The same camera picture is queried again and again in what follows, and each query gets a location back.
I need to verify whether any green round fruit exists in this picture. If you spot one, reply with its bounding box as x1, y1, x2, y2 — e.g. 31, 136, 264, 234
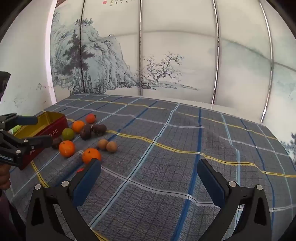
62, 128, 75, 140

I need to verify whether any red tin box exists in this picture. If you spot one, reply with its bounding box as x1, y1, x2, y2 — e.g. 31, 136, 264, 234
11, 111, 68, 171

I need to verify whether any dark purple clothing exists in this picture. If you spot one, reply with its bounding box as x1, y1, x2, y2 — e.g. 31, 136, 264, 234
0, 191, 26, 241

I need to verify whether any landscape wall mural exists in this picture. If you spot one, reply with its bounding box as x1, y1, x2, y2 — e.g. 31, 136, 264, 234
50, 0, 296, 167

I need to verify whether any silver wall trim strip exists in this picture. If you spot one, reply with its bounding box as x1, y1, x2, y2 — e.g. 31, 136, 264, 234
138, 0, 142, 96
211, 0, 220, 104
259, 2, 274, 123

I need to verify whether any brown longan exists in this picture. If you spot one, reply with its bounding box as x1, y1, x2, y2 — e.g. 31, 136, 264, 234
97, 139, 109, 151
106, 141, 118, 153

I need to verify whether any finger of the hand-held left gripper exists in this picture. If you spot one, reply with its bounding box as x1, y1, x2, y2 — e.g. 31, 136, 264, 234
0, 130, 53, 154
0, 113, 39, 131

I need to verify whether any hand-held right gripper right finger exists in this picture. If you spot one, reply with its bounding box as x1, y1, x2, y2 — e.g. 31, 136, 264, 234
196, 159, 272, 241

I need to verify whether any dark purple passion fruit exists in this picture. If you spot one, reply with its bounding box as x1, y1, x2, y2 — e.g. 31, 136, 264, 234
80, 124, 92, 141
92, 124, 107, 137
51, 137, 63, 149

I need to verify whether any orange mandarin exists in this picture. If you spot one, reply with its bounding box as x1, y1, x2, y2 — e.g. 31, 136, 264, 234
72, 120, 85, 133
82, 148, 102, 164
59, 140, 76, 158

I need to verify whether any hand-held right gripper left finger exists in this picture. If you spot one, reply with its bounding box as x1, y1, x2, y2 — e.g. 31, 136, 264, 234
25, 158, 102, 241

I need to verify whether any dark wall trim strip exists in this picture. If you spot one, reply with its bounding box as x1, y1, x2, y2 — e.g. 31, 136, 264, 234
79, 0, 85, 93

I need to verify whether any person's left hand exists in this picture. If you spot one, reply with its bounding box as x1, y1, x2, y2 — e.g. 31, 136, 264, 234
0, 163, 11, 191

